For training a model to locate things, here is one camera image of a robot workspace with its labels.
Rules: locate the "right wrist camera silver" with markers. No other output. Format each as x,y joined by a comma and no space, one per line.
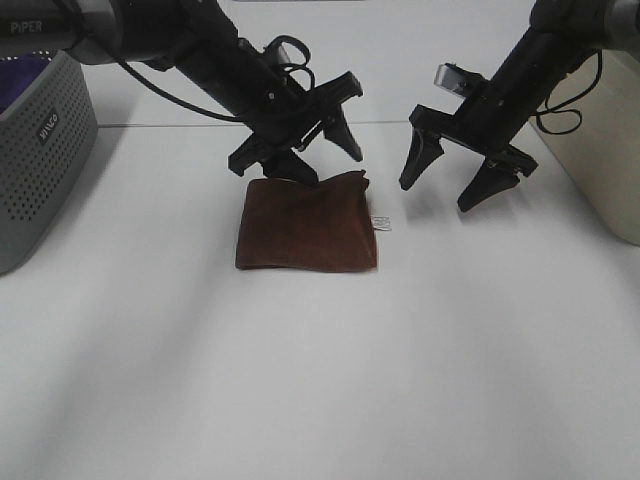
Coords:
457,80

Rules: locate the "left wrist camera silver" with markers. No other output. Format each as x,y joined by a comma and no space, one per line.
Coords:
287,51

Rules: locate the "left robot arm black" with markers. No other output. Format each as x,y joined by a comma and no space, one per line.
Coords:
104,32

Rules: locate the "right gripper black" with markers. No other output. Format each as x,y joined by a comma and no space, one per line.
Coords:
489,118

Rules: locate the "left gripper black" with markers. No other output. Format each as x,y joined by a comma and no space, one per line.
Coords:
284,117

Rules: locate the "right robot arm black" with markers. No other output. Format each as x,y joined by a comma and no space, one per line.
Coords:
617,23

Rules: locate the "grey perforated basket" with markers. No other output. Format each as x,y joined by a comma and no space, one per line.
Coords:
46,138

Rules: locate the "white towel label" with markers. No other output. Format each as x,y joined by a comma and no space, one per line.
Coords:
381,223

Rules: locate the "purple cloth in basket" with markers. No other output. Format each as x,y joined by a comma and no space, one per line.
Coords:
18,74

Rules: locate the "brown towel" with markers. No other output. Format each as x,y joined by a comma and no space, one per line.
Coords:
324,228

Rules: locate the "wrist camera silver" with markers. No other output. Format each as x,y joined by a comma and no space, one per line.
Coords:
457,80
287,51

